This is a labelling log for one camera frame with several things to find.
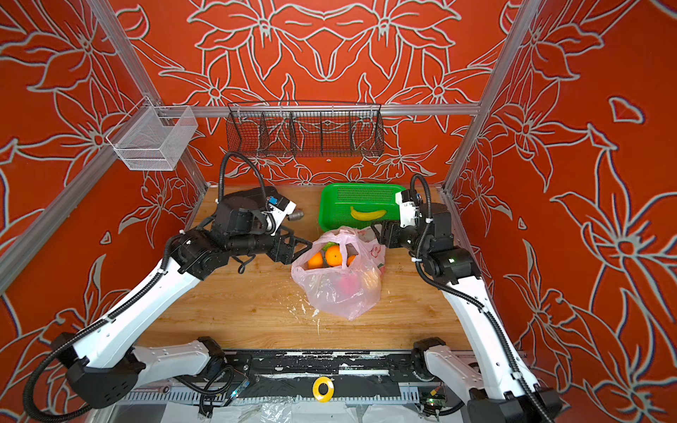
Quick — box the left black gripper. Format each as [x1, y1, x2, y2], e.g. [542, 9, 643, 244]
[229, 223, 314, 264]

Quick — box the orange tangerine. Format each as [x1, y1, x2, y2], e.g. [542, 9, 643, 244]
[307, 252, 324, 270]
[324, 245, 343, 267]

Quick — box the pink plastic bag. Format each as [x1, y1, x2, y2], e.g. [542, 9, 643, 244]
[291, 227, 385, 321]

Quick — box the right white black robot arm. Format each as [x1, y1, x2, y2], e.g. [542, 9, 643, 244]
[371, 174, 562, 422]

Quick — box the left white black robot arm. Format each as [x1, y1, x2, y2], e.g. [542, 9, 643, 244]
[22, 152, 312, 422]

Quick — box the yellow banana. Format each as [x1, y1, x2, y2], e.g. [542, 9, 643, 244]
[350, 206, 387, 222]

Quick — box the green plastic basket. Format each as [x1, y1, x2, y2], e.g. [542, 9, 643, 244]
[318, 183, 405, 232]

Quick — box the yellow tape roll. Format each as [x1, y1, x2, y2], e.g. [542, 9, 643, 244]
[312, 376, 335, 404]

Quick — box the black wire wall basket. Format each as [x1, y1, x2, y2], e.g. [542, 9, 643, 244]
[226, 102, 385, 158]

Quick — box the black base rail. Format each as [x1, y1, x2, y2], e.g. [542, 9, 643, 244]
[225, 349, 440, 382]

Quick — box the white wire mesh basket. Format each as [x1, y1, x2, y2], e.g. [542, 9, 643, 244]
[105, 97, 197, 171]

